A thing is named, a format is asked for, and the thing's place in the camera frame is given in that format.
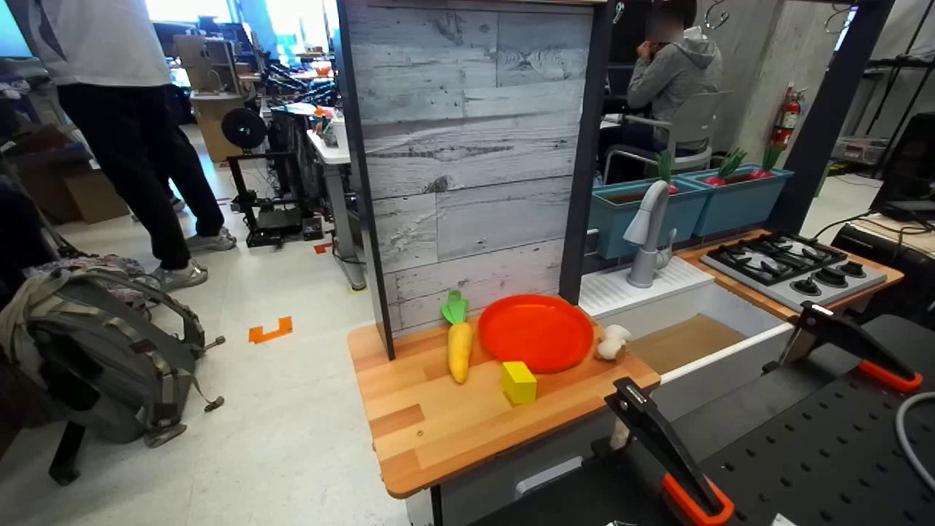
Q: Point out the yellow block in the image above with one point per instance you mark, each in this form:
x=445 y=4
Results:
x=519 y=384

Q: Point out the orange plate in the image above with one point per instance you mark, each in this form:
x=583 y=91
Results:
x=543 y=332

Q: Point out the yellow toy corn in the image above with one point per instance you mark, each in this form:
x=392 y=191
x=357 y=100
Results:
x=459 y=335

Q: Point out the grey wood backdrop panel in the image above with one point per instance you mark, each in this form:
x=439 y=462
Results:
x=469 y=131

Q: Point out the left blue bin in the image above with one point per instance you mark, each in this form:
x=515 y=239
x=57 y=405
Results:
x=614 y=205

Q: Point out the blue bin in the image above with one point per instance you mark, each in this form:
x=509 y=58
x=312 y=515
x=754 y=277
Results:
x=740 y=201
x=614 y=205

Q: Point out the grey toy faucet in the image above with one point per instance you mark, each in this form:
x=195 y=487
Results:
x=645 y=236

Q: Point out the white toy sink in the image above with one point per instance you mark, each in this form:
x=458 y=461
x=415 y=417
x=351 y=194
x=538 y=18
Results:
x=683 y=324

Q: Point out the seated person grey hoodie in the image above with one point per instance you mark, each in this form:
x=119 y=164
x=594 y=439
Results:
x=670 y=96

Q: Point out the right blue bin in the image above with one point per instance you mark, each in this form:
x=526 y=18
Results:
x=740 y=201

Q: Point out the near black orange clamp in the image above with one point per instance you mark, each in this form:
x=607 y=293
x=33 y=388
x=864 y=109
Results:
x=686 y=487

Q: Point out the black orange clamp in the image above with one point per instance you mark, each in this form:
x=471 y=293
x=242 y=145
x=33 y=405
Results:
x=819 y=325
x=686 y=487

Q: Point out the toy stove top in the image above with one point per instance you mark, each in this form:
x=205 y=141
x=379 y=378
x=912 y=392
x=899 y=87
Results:
x=792 y=270

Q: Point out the red fire extinguisher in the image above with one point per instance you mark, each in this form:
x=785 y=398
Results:
x=786 y=119

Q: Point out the far black orange clamp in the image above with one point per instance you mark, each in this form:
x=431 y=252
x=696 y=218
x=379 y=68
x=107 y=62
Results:
x=819 y=325

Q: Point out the grey backpack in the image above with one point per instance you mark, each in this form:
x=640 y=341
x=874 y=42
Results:
x=112 y=351

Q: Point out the standing person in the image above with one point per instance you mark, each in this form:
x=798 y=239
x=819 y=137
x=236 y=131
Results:
x=112 y=83

